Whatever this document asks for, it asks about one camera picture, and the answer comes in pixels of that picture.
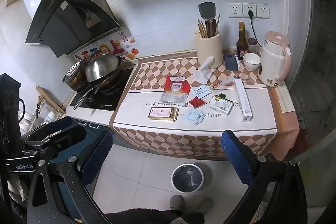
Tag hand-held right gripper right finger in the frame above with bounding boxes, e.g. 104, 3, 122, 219
221, 130, 308, 224

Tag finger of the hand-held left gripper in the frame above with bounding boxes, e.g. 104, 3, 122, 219
24, 128, 88, 155
20, 116, 75, 142

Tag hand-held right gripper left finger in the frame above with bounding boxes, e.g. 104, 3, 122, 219
26, 130, 114, 224

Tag green white medicine box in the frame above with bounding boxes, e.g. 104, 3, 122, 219
209, 94, 234, 116

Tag clear plastic food bag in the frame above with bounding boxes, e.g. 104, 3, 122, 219
182, 109, 206, 126

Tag white trash bin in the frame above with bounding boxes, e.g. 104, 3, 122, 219
171, 163, 205, 194

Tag red snack packet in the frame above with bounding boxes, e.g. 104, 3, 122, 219
161, 76, 191, 107

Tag white dish rack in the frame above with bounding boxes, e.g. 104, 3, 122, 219
20, 98, 66, 132

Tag blue base cabinet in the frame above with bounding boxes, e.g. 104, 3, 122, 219
50, 120, 112, 169

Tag wooden rolling pin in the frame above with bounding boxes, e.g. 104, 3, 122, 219
36, 85, 66, 114

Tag glass pot with food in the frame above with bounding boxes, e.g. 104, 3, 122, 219
62, 61, 90, 90

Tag black induction cooktop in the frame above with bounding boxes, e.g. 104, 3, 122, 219
70, 67, 135, 111

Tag grey fuzzy slipper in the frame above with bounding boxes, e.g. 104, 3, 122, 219
169, 195, 185, 210
197, 198, 214, 212

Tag long white box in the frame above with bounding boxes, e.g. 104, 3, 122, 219
234, 78, 253, 123

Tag checkered tablecloth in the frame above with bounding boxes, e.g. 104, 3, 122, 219
109, 52, 300, 161

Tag small red sachet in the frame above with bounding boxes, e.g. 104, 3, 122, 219
189, 97, 206, 108

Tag black wok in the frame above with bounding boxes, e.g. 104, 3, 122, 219
73, 67, 125, 111

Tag white printed sachet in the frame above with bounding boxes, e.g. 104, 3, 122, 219
192, 84, 213, 98

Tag clear plastic wrapper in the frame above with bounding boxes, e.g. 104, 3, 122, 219
207, 76, 235, 89

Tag gold box with pink label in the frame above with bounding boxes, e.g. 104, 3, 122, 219
148, 107, 179, 122

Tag steel wok lid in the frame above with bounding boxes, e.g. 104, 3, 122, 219
85, 54, 122, 82

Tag person's black fleece pants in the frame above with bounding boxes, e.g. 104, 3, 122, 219
105, 210, 205, 224

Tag crumpled white tissue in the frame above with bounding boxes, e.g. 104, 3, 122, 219
193, 56, 216, 83

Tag dark blue phone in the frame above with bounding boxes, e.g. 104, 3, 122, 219
224, 53, 239, 71

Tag white bowl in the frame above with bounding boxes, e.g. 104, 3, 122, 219
243, 53, 261, 71

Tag black range hood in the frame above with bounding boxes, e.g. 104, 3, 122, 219
25, 0, 122, 59

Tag white pink electric kettle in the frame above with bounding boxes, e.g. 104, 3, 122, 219
258, 31, 292, 87

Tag cream ribbed utensil holder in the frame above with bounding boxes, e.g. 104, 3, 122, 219
194, 29, 223, 69

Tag small spice jar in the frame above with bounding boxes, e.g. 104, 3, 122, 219
248, 38, 258, 54

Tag dark sauce bottle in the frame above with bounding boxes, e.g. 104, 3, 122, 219
236, 21, 248, 60

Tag bundle of wooden chopsticks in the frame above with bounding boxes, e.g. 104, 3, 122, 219
197, 19, 210, 38

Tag wooden spatula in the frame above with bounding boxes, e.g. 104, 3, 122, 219
210, 13, 220, 35

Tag black spatula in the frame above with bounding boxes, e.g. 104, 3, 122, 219
198, 2, 217, 38

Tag colourful wall stickers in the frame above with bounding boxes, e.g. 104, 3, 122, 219
75, 32, 139, 60

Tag black plug with cable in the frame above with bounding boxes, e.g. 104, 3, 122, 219
247, 10, 264, 47

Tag white wall socket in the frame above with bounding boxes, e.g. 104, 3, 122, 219
226, 3, 242, 18
256, 4, 270, 19
242, 3, 257, 19

